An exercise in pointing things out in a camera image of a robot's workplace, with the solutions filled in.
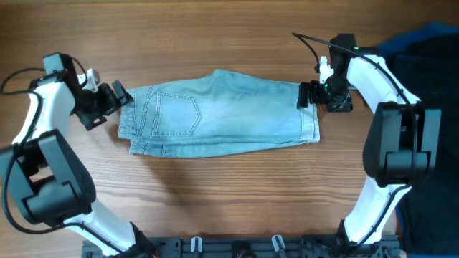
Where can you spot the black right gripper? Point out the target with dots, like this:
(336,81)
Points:
(314,94)

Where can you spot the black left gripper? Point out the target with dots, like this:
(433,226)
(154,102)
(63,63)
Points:
(108,100)

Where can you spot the black garment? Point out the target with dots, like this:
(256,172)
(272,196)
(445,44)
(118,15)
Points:
(429,212)

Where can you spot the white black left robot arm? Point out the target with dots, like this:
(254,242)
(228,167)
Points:
(46,187)

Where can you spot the light blue denim shorts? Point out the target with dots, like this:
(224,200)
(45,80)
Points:
(219,114)

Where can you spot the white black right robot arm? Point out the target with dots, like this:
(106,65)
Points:
(399,151)

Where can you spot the dark blue garment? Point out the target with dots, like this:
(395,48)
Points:
(428,31)

